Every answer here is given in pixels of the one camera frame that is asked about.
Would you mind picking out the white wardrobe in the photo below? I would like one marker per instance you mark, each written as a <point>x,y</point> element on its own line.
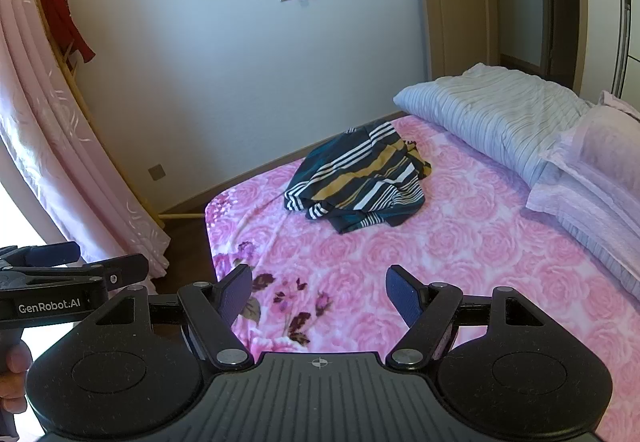
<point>632,21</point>

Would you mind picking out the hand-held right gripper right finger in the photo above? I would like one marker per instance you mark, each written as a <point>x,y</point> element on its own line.
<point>404,294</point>

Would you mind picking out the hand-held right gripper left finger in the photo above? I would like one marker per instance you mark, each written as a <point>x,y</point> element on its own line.
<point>235,294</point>

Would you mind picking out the lilac bed sheet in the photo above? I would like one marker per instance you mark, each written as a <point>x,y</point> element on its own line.
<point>575,217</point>

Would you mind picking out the pink curtain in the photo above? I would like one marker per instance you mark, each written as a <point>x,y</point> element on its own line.
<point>50,146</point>

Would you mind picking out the wooden coat rack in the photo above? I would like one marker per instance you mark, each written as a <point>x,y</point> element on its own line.
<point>70,71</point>

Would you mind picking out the person's left hand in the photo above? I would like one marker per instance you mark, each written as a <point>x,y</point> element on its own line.
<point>14,372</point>

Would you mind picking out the red garment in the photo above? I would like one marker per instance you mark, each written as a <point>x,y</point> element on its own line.
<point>62,16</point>

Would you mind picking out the grey striped quilt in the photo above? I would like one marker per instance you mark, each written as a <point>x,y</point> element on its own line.
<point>500,116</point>

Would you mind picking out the wooden door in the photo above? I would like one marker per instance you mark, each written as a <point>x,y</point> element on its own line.
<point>450,21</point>

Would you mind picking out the pink floral blanket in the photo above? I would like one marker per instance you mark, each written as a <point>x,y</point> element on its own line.
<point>475,252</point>

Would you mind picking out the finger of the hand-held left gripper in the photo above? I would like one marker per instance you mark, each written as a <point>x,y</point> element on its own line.
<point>127,269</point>
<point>52,254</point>

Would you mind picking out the striped knit sweater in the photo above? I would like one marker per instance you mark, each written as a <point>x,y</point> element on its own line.
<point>350,182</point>

